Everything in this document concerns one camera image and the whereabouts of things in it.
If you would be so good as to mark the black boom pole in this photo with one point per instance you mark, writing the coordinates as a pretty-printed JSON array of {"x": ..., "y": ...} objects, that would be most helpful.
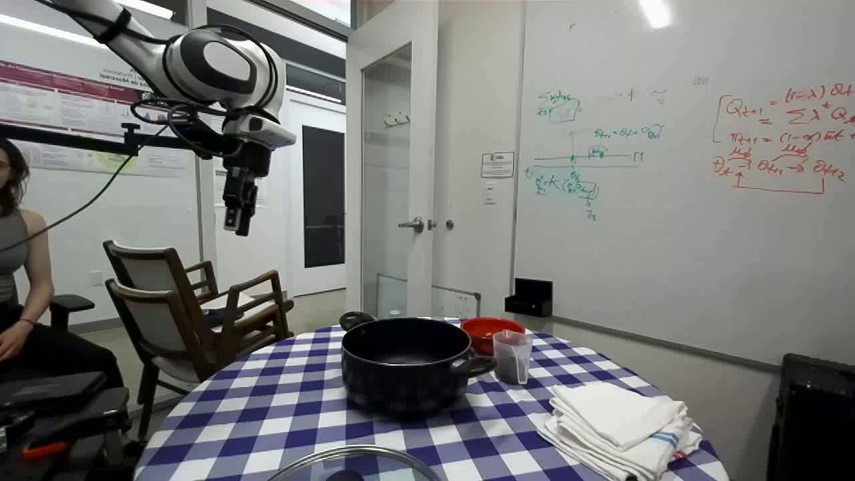
[{"x": 63, "y": 138}]

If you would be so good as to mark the black eraser box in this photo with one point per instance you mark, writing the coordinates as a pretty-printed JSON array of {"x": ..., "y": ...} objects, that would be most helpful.
[{"x": 532, "y": 298}]

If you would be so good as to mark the glass pot lid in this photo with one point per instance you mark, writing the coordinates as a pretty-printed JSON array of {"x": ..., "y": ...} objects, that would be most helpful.
[{"x": 357, "y": 464}]

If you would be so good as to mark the wall poster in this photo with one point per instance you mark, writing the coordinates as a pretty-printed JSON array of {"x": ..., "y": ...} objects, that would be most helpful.
[{"x": 54, "y": 98}]

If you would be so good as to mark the blue white checkered tablecloth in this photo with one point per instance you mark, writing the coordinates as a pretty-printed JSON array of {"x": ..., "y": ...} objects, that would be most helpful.
[{"x": 268, "y": 409}]

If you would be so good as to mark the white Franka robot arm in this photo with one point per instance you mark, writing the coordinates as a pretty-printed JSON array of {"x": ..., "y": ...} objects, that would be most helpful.
[{"x": 205, "y": 67}]

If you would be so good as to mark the black cooking pot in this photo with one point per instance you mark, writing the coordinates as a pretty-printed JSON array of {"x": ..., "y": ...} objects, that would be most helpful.
[{"x": 401, "y": 384}]

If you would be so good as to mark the wooden armchair grey cushion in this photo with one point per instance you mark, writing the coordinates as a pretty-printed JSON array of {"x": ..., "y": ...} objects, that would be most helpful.
[
  {"x": 148, "y": 264},
  {"x": 169, "y": 335}
]

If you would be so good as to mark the whiteboard with writing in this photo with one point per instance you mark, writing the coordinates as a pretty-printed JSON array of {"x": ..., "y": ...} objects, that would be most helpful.
[{"x": 678, "y": 224}]

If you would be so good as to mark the red bowl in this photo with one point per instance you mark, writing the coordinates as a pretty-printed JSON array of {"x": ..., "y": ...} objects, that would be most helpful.
[{"x": 484, "y": 332}]

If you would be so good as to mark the folded white towel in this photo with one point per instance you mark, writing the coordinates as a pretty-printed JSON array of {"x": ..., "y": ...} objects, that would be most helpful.
[{"x": 616, "y": 429}]

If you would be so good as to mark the seated person dark clothes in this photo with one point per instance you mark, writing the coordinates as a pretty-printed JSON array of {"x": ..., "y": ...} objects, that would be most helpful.
[{"x": 35, "y": 348}]

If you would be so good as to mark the white door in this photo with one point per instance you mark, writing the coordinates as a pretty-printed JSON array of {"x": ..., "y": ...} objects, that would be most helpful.
[{"x": 477, "y": 109}]

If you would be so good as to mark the dark window panel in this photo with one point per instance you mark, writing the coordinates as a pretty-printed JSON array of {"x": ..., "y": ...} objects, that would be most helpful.
[{"x": 324, "y": 196}]

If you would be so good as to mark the black office chair armrest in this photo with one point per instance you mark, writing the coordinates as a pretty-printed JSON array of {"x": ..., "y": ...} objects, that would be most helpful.
[{"x": 70, "y": 302}]

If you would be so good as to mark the small door sign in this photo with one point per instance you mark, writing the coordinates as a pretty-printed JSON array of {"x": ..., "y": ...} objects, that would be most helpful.
[{"x": 499, "y": 163}]

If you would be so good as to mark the black laptop case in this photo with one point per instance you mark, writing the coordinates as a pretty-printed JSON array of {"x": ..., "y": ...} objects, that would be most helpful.
[{"x": 54, "y": 397}]

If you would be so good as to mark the clear plastic measuring cup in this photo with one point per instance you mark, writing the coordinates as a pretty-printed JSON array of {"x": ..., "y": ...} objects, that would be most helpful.
[{"x": 512, "y": 363}]

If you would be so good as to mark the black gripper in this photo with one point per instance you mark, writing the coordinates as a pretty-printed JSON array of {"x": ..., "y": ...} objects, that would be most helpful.
[{"x": 246, "y": 163}]

